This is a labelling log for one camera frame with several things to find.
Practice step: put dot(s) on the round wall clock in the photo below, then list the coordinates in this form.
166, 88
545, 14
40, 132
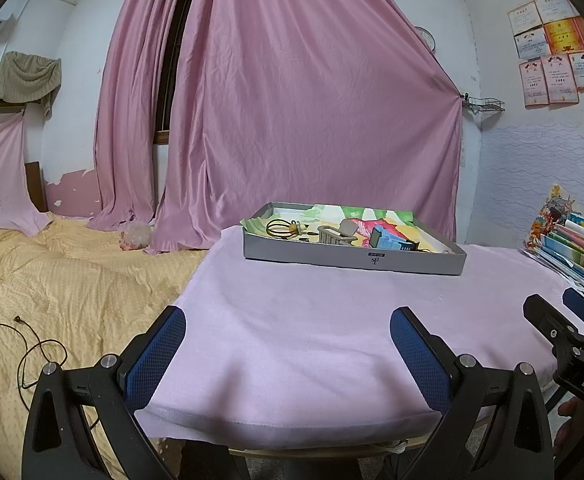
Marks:
427, 37

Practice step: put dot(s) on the stack of colourful books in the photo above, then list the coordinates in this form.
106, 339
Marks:
572, 250

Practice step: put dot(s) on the olive green towel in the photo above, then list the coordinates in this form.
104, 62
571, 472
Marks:
22, 77

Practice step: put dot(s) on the cartoon printed tray lining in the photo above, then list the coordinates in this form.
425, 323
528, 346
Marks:
322, 212

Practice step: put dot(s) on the blue hair clip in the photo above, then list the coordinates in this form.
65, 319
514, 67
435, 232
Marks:
384, 237

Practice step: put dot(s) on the wooden headboard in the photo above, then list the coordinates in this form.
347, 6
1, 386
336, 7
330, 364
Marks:
34, 185

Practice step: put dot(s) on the pink curtain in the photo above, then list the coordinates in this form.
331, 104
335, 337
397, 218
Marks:
282, 110

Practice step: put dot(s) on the grey shallow tray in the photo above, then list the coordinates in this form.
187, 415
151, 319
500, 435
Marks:
322, 256

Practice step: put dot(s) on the dark window frame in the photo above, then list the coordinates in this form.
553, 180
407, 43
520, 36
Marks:
172, 60

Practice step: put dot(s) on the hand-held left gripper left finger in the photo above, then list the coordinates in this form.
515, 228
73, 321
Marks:
154, 360

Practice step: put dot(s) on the person's right hand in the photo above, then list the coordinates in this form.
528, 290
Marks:
567, 435

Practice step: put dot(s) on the pink embroidered sheet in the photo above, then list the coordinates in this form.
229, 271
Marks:
2, 185

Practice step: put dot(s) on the crumpled plastic bag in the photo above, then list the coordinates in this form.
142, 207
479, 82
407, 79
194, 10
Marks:
137, 236

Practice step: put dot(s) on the yellow bed blanket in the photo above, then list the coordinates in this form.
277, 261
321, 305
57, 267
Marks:
72, 280

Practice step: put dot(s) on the grey hair claw clip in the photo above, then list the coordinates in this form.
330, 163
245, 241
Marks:
334, 234

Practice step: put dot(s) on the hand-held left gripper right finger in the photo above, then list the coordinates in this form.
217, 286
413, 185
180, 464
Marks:
419, 360

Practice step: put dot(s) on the group of wall certificates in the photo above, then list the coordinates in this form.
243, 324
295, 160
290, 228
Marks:
557, 50

